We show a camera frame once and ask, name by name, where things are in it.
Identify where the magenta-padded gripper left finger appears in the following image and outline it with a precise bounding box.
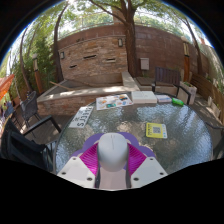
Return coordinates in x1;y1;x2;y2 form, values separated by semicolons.
56;141;101;189

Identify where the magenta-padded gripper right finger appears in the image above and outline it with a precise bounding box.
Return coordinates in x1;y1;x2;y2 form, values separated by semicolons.
125;142;169;189

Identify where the white computer mouse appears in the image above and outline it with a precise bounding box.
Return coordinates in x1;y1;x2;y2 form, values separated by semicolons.
96;132;131;191

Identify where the purple paw-print mouse pad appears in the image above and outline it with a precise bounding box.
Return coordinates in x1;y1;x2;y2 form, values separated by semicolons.
70;131;157;159

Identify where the yellow square card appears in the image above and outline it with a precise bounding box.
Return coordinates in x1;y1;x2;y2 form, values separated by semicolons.
145;122;168;140

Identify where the white licence plate sign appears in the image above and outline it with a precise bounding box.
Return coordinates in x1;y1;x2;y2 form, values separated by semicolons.
68;105;94;129

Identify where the black metal armchair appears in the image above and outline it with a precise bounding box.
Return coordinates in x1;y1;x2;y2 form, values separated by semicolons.
0;114;63;171
204;121;224;160

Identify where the white flat box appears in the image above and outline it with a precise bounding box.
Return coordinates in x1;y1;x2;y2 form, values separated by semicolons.
130;90;158;105

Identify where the green plastic bottle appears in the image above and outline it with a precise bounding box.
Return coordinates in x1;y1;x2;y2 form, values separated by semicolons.
171;97;185;108

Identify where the black mesh chair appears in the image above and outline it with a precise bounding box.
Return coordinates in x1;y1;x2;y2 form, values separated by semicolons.
19;90;43;129

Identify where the white planter box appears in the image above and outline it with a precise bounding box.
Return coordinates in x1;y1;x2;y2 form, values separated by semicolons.
176;80;198;105

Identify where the dark slatted-back armchair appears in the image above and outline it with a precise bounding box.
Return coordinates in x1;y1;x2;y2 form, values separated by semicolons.
152;66;192;106

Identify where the grey utility box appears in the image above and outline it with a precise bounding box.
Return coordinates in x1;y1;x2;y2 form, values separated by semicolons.
139;57;150;71

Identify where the orange patio umbrella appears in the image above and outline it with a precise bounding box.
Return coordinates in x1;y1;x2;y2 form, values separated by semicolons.
0;73;16;101

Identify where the slender tree trunk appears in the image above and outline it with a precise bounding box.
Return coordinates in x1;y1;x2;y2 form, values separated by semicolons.
181;16;204;76
53;1;69;84

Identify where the thick tree trunk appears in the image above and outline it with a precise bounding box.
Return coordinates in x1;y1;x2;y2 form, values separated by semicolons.
122;0;142;79

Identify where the wooden lamp post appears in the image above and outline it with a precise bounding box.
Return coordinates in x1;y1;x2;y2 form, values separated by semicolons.
181;35;191;83
32;53;44;95

